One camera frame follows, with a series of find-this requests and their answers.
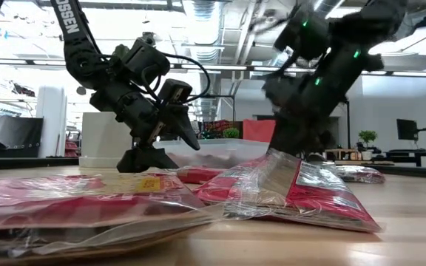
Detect red popcorn bag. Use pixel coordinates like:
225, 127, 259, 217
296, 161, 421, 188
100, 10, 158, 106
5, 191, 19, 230
175, 166, 229, 185
193, 147, 384, 233
334, 165, 387, 185
0, 171, 223, 262

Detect black desk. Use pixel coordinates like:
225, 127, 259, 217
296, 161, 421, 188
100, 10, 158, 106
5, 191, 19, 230
382, 147, 426, 168

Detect black monitor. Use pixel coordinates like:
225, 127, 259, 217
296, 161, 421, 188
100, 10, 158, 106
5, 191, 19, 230
396, 118, 419, 142

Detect red bin storage shelf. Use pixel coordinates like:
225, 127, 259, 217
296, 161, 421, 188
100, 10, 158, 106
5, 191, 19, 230
201, 120, 243, 140

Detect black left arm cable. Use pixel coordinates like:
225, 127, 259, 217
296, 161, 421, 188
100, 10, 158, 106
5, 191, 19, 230
141, 51, 212, 106

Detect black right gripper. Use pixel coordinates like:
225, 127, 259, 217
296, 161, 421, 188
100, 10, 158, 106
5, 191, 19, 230
263, 47, 384, 160

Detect red panel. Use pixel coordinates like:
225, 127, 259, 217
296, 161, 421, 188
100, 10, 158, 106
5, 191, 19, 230
242, 118, 277, 143

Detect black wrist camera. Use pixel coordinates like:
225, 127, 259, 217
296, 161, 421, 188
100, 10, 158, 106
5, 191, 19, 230
274, 3, 331, 62
156, 78, 194, 106

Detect white pillar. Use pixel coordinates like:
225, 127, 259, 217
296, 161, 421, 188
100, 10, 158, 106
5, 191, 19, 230
35, 85, 68, 159

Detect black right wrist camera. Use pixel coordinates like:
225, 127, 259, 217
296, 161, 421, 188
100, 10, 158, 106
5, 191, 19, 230
274, 3, 331, 62

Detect dark cloth panel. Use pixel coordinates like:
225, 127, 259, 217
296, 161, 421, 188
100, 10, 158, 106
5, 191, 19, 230
0, 116, 45, 159

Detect potted green plant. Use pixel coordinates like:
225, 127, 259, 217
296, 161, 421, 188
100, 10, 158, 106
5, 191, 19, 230
357, 129, 379, 161

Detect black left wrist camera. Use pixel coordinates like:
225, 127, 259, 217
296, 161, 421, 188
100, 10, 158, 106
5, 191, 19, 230
156, 78, 194, 106

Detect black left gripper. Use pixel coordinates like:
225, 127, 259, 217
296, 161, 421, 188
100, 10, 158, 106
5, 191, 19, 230
89, 83, 202, 174

